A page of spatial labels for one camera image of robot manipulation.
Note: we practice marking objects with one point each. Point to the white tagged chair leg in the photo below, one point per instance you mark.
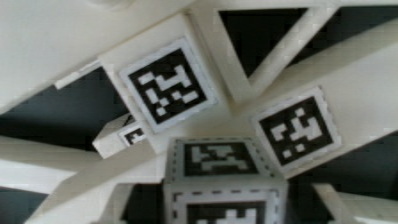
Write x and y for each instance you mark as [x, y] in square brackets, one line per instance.
[119, 136]

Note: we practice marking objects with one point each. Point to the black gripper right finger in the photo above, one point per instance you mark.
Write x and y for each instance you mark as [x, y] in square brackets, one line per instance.
[316, 206]

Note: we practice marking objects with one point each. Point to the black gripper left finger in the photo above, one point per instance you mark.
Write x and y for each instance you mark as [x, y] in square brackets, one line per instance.
[135, 205]

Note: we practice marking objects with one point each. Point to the white chair back part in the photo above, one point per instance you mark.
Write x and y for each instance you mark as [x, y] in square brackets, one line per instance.
[197, 57]

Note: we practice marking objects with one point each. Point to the white U-shaped obstacle frame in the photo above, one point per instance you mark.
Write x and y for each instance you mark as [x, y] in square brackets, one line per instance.
[39, 164]

